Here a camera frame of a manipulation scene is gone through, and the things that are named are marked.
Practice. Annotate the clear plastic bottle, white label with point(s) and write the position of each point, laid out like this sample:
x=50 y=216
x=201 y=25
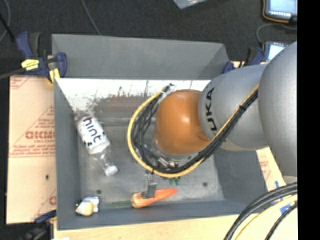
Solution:
x=93 y=134

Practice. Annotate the grey metal bin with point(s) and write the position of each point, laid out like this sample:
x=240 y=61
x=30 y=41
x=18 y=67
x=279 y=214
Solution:
x=125 y=59

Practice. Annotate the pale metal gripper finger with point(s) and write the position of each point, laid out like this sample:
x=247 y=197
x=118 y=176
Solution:
x=152 y=190
x=146 y=186

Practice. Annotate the white and cream toy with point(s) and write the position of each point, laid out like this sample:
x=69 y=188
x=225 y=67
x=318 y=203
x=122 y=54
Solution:
x=86 y=207

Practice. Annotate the brown cardboard board, red print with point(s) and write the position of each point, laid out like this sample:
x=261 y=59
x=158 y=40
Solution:
x=30 y=164

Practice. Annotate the orange toy carrot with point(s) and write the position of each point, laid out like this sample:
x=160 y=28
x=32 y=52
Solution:
x=163 y=194

